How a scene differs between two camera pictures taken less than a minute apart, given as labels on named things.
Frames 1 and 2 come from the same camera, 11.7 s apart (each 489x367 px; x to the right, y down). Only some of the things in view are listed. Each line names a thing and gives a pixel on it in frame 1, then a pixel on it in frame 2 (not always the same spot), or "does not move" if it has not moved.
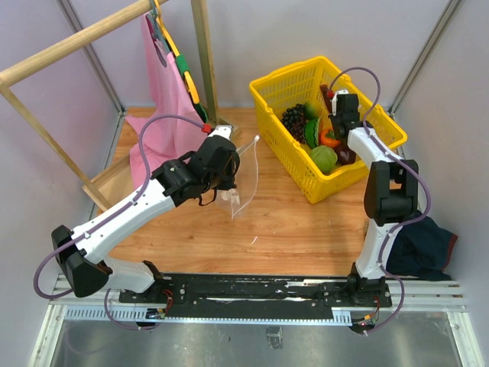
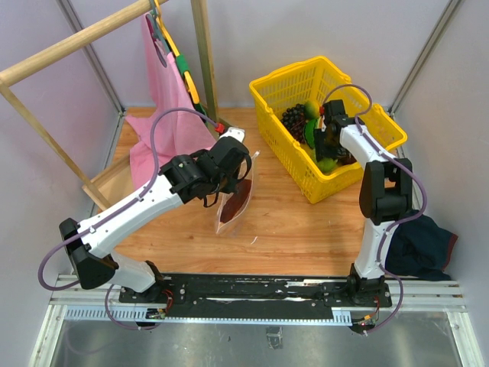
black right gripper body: (335, 121) → (325, 147)
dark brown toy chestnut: (344, 154) does not move
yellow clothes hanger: (195, 96) does not move
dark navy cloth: (421, 249) does not move
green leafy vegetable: (312, 132) does not move
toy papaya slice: (324, 89) → (235, 201)
